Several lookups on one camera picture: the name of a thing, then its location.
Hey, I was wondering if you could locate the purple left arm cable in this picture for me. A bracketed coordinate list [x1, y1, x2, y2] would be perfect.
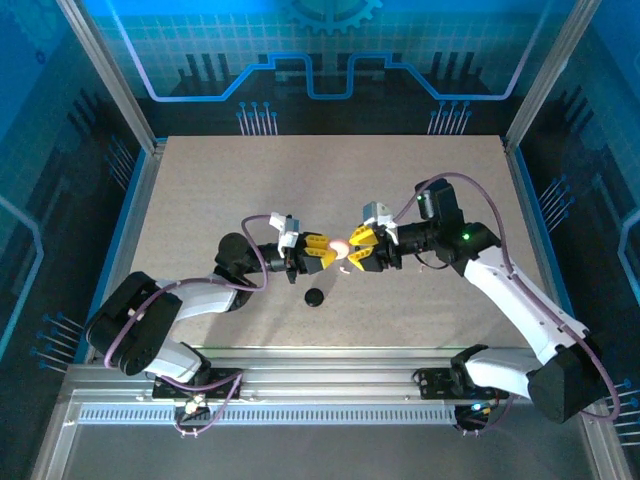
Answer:
[103, 213, 281, 439]

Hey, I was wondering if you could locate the blue-edged aluminium side rail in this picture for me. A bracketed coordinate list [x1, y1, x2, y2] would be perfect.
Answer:
[72, 139, 169, 366]
[501, 137, 579, 326]

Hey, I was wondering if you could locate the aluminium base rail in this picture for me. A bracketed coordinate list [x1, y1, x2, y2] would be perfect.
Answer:
[64, 344, 551, 404]

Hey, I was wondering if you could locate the slotted grey cable duct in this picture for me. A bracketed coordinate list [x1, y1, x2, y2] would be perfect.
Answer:
[77, 404, 459, 427]

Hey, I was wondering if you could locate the aluminium frame post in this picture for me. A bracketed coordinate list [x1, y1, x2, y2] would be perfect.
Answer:
[501, 0, 605, 156]
[55, 0, 169, 156]

